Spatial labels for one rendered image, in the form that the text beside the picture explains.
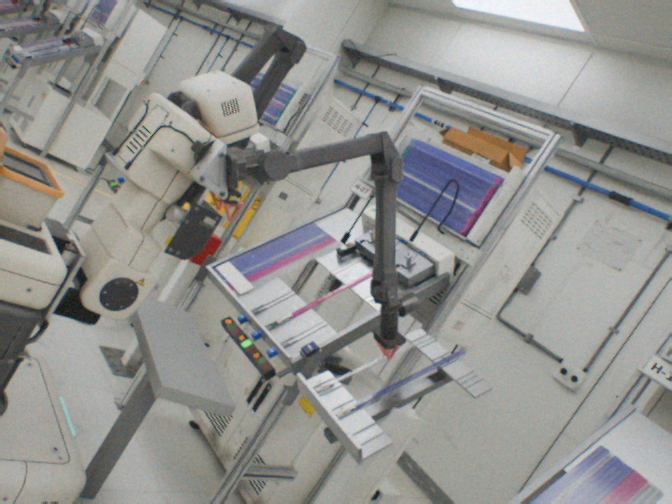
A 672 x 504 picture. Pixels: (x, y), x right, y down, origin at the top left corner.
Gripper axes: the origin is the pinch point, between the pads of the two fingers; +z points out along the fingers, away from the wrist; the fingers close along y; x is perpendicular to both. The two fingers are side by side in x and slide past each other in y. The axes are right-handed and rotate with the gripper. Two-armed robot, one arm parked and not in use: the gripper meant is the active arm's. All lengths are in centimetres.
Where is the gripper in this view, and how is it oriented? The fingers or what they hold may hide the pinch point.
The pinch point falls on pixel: (388, 356)
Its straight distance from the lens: 188.1
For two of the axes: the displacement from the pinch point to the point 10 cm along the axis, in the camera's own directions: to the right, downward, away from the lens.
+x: -8.6, 2.9, -4.2
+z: 0.3, 8.5, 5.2
